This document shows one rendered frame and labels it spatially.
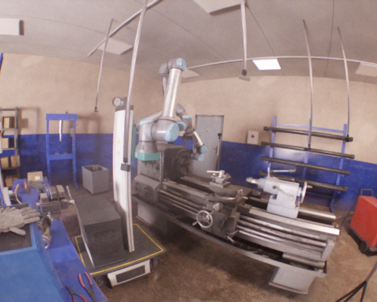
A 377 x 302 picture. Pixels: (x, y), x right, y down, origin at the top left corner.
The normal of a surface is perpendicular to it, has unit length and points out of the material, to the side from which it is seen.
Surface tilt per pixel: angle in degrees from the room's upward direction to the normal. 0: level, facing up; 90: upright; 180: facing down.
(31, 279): 90
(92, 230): 90
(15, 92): 90
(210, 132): 90
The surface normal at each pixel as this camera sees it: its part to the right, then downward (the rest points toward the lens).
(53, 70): 0.77, 0.14
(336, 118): -0.63, 0.05
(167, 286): 0.07, -0.99
